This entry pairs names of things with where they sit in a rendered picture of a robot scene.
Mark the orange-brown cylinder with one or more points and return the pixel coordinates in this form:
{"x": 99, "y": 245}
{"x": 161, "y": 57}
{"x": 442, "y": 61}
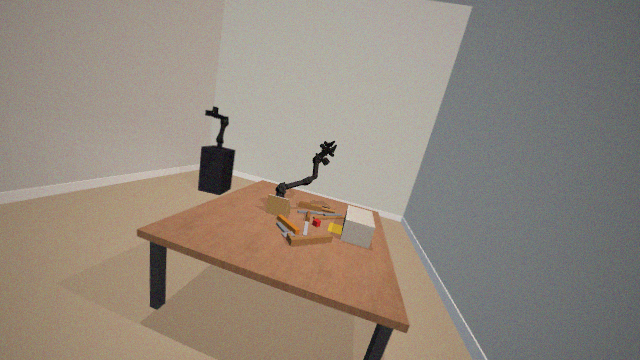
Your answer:
{"x": 306, "y": 223}

